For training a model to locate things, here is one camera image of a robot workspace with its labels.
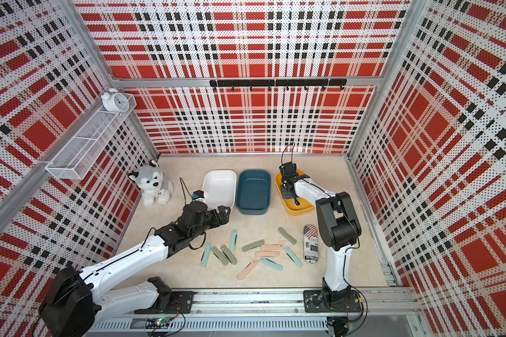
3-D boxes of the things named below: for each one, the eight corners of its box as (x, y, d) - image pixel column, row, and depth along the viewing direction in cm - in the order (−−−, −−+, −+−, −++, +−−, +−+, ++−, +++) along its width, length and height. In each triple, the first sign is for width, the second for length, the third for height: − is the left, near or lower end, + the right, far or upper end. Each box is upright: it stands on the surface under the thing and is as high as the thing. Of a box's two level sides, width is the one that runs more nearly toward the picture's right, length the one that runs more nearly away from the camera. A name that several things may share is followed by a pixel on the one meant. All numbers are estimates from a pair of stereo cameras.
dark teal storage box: (234, 215, 99) (232, 207, 94) (238, 177, 114) (237, 169, 108) (271, 215, 99) (271, 207, 94) (270, 177, 114) (270, 169, 108)
